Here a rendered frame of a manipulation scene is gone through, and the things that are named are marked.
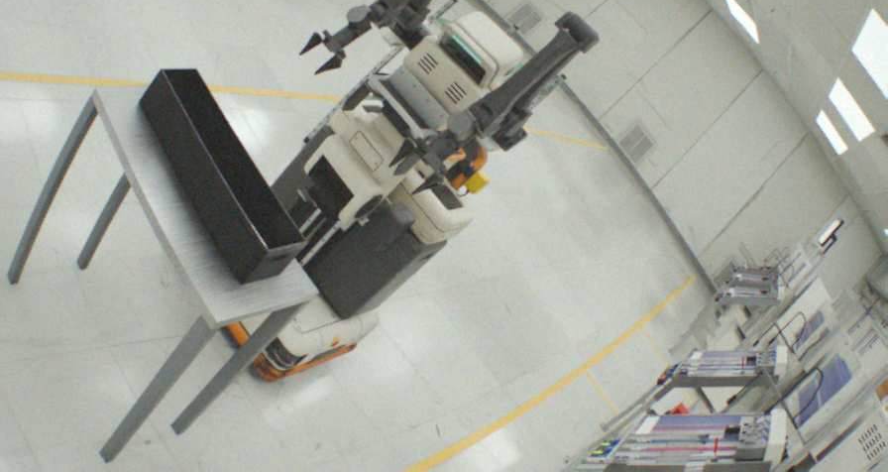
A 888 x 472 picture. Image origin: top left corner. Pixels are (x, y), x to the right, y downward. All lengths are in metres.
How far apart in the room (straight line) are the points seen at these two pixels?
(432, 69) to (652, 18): 9.38
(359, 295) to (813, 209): 9.07
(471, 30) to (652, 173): 9.20
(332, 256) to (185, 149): 1.27
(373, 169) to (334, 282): 0.53
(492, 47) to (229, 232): 1.02
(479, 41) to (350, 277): 0.96
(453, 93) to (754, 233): 9.11
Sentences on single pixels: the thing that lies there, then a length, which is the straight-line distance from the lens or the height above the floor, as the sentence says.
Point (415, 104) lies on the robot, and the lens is 2.54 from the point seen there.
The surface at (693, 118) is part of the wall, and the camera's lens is 11.48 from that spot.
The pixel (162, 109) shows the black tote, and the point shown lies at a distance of 1.93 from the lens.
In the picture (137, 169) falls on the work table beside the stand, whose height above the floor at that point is 0.80.
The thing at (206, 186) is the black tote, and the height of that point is 0.86.
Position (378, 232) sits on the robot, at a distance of 2.74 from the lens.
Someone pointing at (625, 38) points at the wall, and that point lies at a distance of 11.81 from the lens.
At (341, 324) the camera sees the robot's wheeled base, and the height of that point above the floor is 0.28.
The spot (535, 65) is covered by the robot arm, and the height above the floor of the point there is 1.42.
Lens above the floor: 1.75
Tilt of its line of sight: 20 degrees down
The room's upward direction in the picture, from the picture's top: 47 degrees clockwise
